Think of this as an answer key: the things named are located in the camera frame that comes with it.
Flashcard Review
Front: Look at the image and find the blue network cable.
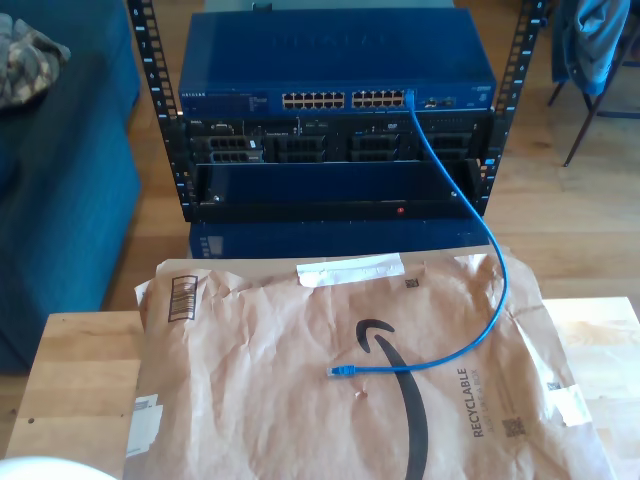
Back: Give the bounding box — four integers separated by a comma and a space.
327, 87, 509, 379

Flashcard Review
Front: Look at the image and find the blue equipment chassis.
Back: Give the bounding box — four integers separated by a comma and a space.
188, 219, 489, 260

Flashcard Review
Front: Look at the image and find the black rack server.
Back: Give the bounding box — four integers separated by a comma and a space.
182, 115, 494, 164

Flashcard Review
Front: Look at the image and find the brown paper mailing envelope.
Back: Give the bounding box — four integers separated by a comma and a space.
123, 252, 621, 480

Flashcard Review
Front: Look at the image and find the dark blue sofa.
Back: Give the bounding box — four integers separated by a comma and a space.
0, 0, 141, 374

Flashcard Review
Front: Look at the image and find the black metal chair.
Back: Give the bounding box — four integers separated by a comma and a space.
547, 0, 640, 169

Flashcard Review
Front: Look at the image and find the blue jacket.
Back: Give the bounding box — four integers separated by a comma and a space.
552, 0, 634, 96

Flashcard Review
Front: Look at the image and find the camouflage cloth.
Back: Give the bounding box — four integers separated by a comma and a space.
0, 12, 71, 109

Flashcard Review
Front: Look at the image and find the blue network switch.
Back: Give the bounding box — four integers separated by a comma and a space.
178, 9, 497, 117

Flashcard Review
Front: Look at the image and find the black server rack frame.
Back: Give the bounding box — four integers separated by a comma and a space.
125, 0, 547, 224

